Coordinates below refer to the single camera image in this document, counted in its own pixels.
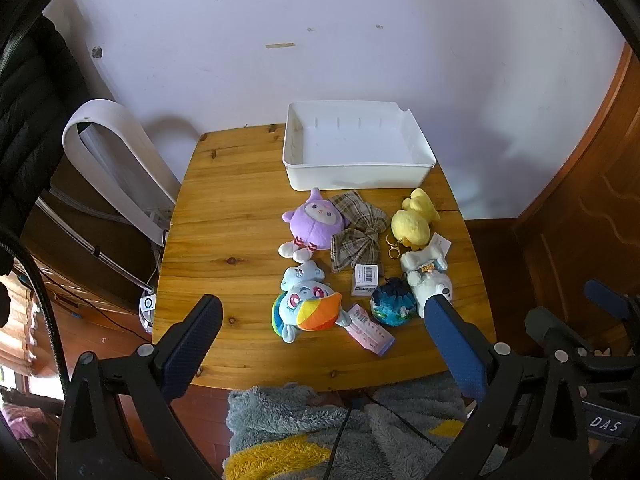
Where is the plaid fabric bow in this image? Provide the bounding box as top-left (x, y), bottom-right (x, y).
top-left (330, 190), bottom-right (391, 273)

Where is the white dog plush toy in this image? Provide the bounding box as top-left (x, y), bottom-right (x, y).
top-left (400, 249), bottom-right (455, 318)

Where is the gold keychain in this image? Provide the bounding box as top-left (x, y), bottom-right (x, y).
top-left (384, 232), bottom-right (407, 261)

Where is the white plastic bin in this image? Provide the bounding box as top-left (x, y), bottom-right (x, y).
top-left (281, 101), bottom-right (437, 192)

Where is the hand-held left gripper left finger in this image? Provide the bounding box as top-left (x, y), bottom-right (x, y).
top-left (55, 294), bottom-right (224, 480)

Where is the yellow plush toy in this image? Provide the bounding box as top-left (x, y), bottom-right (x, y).
top-left (390, 188), bottom-right (441, 251)

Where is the dark wooden cabinet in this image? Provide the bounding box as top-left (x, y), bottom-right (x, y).
top-left (20, 160), bottom-right (162, 331)

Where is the grey fleece clothing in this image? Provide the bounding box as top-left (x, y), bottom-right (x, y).
top-left (222, 372), bottom-right (501, 480)

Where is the thin black cable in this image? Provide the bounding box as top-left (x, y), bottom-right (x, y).
top-left (322, 392), bottom-right (448, 480)

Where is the rainbow pony plush toy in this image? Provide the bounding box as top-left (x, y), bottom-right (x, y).
top-left (271, 280), bottom-right (353, 343)

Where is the small white device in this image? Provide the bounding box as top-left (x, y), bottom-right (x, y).
top-left (138, 294), bottom-right (157, 336)

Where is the blue drawstring pouch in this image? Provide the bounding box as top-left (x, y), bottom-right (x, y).
top-left (370, 276), bottom-right (417, 328)

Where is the white paper tag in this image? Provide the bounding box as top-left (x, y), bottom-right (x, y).
top-left (427, 232), bottom-right (452, 261)

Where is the wooden door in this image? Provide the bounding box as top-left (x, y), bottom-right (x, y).
top-left (510, 42), bottom-right (640, 356)

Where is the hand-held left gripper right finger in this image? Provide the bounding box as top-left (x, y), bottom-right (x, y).
top-left (424, 294), bottom-right (592, 480)

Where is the white loop fan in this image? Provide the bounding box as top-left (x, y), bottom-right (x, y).
top-left (61, 100), bottom-right (183, 248)

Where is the thick black cable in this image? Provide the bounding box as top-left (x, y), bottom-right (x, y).
top-left (0, 225), bottom-right (68, 401)

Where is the pink packet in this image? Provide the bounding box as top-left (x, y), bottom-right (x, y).
top-left (347, 304), bottom-right (396, 357)

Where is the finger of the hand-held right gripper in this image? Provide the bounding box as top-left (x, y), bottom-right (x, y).
top-left (524, 306), bottom-right (640, 373)
top-left (584, 279), bottom-right (640, 343)

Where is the small white box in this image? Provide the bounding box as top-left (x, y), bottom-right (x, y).
top-left (351, 263), bottom-right (380, 297)

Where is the purple plush toy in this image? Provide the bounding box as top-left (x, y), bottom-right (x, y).
top-left (278, 187), bottom-right (351, 263)

